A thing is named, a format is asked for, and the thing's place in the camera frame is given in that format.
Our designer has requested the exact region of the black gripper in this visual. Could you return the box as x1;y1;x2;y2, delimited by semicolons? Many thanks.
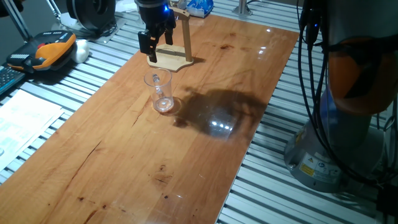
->
136;0;177;63

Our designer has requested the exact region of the wooden cup rack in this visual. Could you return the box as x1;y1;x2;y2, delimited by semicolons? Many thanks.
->
146;6;195;73

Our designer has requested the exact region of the blue tissue packet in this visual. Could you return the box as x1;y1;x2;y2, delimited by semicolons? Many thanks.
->
186;0;215;19

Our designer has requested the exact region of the black round fan housing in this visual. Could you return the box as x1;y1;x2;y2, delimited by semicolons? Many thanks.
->
66;0;116;31

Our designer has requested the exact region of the white rounded lump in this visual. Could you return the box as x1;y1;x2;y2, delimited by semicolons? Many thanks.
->
70;39;90;64

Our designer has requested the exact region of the orange black teach pendant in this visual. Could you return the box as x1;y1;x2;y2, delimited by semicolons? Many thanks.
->
6;30;77;74

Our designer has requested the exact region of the grey metal rod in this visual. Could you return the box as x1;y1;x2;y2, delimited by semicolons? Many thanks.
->
2;0;32;42
45;0;62;20

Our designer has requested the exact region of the brown wooden board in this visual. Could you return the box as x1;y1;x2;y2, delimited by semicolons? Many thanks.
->
0;14;300;224

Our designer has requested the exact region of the black keyboard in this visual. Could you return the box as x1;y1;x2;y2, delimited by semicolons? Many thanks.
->
0;65;25;96

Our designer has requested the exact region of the white paper sheet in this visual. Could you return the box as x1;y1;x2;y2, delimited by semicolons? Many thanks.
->
0;89;65;172

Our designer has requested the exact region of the grey flat base plate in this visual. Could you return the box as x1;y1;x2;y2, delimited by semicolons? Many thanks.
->
58;12;127;44

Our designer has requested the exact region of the aluminium post with foot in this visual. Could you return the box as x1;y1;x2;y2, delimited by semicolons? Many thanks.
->
232;0;253;16

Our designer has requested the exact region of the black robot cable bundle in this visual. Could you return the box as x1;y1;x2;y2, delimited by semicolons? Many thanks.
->
297;0;398;187

